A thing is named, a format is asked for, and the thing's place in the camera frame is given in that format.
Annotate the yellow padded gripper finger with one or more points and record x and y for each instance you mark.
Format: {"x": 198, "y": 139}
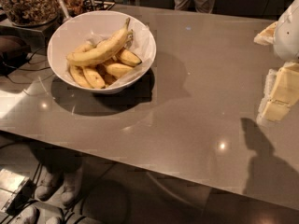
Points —
{"x": 281, "y": 92}

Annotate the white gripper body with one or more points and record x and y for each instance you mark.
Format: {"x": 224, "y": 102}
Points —
{"x": 288, "y": 34}

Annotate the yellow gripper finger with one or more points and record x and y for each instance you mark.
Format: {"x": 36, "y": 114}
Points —
{"x": 266, "y": 36}

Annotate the long yellow top banana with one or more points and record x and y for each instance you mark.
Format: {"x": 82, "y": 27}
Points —
{"x": 103, "y": 51}

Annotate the yellow banana right side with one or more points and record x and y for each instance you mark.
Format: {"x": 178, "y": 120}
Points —
{"x": 127, "y": 57}

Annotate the yellow banana centre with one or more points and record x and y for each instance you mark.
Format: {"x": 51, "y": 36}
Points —
{"x": 117, "y": 70}

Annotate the white ceramic bowl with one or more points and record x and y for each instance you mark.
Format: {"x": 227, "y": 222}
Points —
{"x": 78, "y": 28}

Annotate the yellow banana front middle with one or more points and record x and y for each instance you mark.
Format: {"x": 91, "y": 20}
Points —
{"x": 93, "y": 77}

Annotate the yellow banana front left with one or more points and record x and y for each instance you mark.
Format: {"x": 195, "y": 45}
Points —
{"x": 78, "y": 74}

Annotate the glass bowl of nuts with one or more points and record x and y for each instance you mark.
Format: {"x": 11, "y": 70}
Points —
{"x": 28, "y": 13}

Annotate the white serving spoon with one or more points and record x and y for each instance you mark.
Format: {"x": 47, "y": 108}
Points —
{"x": 64, "y": 9}

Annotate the white shoe right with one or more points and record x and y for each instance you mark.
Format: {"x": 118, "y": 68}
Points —
{"x": 72, "y": 186}

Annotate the white shoe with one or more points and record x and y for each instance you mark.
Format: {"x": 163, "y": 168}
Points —
{"x": 47, "y": 186}
{"x": 72, "y": 186}

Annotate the white shoe left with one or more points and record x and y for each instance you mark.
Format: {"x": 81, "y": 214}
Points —
{"x": 47, "y": 186}

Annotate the silver box on floor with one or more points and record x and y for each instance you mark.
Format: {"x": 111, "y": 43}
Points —
{"x": 11, "y": 190}

